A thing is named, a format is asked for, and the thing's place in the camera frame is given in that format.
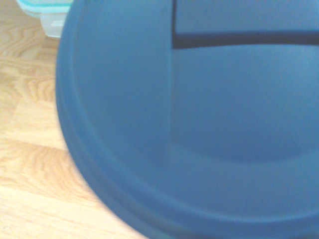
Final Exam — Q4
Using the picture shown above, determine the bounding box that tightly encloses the clear pitcher blue lid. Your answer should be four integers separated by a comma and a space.
55, 0, 319, 239

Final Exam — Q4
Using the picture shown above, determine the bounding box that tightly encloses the glass container teal lid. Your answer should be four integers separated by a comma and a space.
16, 0, 73, 38

